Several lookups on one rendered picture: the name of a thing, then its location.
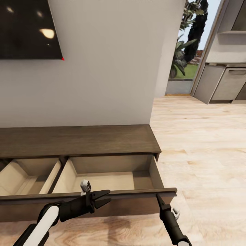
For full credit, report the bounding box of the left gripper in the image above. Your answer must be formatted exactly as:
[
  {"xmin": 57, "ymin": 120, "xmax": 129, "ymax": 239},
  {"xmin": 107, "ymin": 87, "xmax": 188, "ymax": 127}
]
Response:
[{"xmin": 71, "ymin": 190, "xmax": 111, "ymax": 218}]

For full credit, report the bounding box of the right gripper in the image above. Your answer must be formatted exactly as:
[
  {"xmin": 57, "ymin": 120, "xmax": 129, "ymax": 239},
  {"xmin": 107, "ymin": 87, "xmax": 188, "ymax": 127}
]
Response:
[{"xmin": 157, "ymin": 193, "xmax": 179, "ymax": 232}]

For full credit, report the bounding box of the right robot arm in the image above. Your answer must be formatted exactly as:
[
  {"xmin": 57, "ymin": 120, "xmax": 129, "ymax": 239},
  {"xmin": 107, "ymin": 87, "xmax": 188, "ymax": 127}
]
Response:
[{"xmin": 157, "ymin": 193, "xmax": 192, "ymax": 246}]

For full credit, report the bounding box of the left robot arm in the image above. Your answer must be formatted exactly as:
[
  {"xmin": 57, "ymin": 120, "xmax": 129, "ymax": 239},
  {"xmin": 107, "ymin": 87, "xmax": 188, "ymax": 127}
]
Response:
[{"xmin": 13, "ymin": 179, "xmax": 111, "ymax": 246}]

